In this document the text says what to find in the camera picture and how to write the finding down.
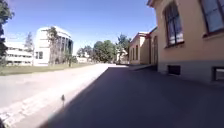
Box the distant white building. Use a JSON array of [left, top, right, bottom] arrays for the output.
[[75, 55, 91, 64]]

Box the low white building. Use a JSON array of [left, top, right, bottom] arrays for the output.
[[3, 41, 35, 67]]

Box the white round building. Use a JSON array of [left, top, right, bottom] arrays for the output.
[[32, 25, 75, 67]]

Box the robot's own part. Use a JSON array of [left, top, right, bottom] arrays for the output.
[[60, 94, 66, 108]]

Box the group of green trees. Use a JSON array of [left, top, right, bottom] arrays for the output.
[[76, 33, 133, 65]]

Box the grass strip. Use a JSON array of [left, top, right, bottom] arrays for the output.
[[0, 62, 95, 77]]

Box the yellow building with arched window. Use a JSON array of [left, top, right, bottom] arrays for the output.
[[146, 0, 224, 85]]

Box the pale cobblestone strip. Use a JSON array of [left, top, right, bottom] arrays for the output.
[[0, 66, 109, 128]]

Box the pale grey pavement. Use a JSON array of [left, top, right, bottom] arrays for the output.
[[0, 63, 108, 109]]

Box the pale concrete ramp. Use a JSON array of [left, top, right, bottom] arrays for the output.
[[127, 63, 156, 72]]

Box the dark green tree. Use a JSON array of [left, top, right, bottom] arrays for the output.
[[0, 0, 15, 65]]

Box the grey asphalt road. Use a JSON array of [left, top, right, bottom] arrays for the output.
[[14, 63, 224, 128]]

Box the tall thin tree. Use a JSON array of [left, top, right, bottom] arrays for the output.
[[46, 26, 62, 66]]

